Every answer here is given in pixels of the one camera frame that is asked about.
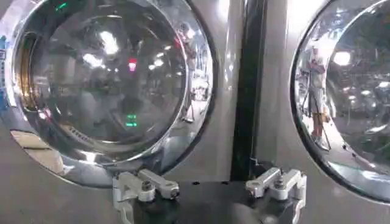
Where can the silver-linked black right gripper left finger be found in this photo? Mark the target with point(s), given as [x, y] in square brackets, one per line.
[137, 185]

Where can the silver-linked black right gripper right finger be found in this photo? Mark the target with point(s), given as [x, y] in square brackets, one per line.
[281, 184]

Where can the grey dryer with round door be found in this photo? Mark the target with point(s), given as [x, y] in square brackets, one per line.
[213, 128]
[280, 91]

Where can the round chrome glass dryer door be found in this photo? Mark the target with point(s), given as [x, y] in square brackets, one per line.
[344, 91]
[106, 88]

